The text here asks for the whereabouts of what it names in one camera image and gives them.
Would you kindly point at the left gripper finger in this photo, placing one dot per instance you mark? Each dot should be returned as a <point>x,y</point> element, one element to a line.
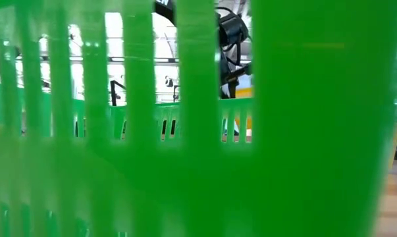
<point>232,90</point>

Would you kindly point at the green plastic basket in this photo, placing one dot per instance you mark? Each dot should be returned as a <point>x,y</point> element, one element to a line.
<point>316,131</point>

